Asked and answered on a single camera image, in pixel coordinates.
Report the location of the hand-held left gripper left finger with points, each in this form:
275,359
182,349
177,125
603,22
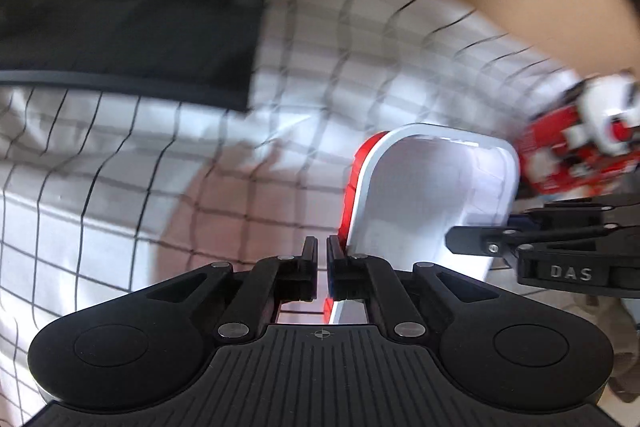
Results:
310,269

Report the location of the white black-checked cloth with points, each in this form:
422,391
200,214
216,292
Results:
125,182

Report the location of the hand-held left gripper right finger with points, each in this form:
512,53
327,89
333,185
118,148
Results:
339,269

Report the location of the white rectangular tray red rim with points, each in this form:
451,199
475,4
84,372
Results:
425,207

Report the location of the red snack bag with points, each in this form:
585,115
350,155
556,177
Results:
545,157

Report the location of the black glossy panel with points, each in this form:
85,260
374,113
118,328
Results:
125,7

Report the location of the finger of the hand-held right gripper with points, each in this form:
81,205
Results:
480,239

